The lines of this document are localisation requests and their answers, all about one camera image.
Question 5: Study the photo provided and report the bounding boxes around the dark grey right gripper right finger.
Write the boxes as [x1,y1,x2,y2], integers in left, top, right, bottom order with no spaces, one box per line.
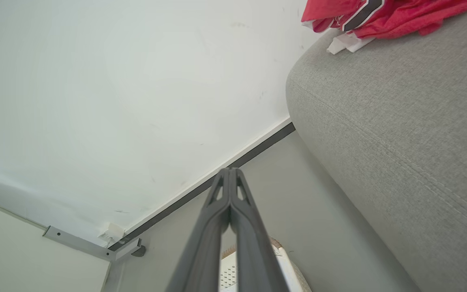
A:
[230,167,291,292]

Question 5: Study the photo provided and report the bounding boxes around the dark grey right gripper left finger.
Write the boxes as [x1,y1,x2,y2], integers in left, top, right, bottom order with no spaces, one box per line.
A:
[165,168,231,292]

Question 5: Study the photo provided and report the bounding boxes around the white cloth garment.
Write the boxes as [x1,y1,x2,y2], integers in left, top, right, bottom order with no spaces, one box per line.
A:
[326,32,376,55]

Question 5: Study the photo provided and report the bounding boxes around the red basketball jersey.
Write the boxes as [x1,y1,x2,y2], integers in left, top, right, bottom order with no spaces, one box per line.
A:
[301,0,467,39]

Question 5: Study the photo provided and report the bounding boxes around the white laundry basket brown rim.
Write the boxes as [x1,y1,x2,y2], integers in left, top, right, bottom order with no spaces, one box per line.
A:
[219,237,313,292]

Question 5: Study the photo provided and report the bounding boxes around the dark baseboard strip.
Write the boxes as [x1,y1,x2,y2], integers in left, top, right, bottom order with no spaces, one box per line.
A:
[108,122,296,252]

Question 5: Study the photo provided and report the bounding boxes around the grey fabric sofa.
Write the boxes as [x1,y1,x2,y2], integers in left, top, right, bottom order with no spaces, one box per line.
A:
[285,0,467,292]

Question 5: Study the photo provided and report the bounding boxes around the small white wall box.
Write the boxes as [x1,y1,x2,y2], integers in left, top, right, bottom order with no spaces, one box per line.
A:
[97,222,126,244]

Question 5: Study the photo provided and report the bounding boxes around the grey metal frame bracket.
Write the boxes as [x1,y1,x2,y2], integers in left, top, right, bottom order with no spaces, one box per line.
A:
[42,225,143,262]

